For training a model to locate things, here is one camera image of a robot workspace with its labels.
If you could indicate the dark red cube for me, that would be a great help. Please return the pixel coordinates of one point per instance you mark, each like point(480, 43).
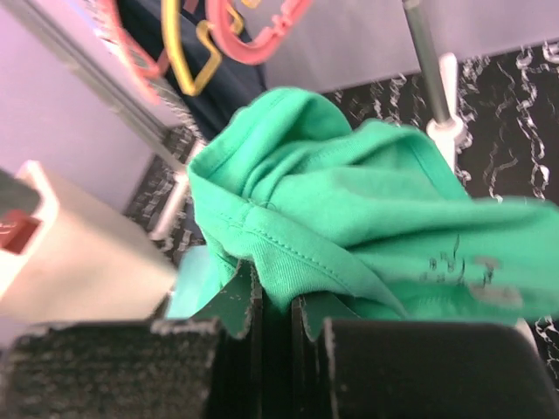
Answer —
point(17, 228)

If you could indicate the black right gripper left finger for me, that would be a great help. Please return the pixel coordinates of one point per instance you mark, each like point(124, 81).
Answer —
point(207, 366)

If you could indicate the navy blue tank top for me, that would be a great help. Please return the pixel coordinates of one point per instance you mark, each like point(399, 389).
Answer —
point(142, 20)

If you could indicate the teal tray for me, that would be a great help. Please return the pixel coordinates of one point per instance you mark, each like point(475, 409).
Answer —
point(196, 285)

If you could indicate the pink plastic hanger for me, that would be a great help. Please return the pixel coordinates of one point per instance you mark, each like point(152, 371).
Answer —
point(266, 43)

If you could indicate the metal clothes rack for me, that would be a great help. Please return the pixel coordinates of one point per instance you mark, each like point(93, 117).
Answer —
point(440, 74)

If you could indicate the green tank top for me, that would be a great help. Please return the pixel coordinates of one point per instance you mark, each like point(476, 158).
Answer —
point(373, 215)

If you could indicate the white storage box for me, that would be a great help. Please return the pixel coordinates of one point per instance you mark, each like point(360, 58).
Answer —
point(84, 261)

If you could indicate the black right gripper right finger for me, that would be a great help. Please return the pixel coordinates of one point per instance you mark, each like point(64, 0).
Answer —
point(348, 367)

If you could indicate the coral pink hanger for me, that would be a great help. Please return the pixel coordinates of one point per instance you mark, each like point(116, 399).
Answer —
point(140, 65)

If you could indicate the dark grey mug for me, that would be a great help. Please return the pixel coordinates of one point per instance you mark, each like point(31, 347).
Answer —
point(16, 195)

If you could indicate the yellow hanger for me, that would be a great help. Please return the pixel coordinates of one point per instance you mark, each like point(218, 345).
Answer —
point(201, 70)

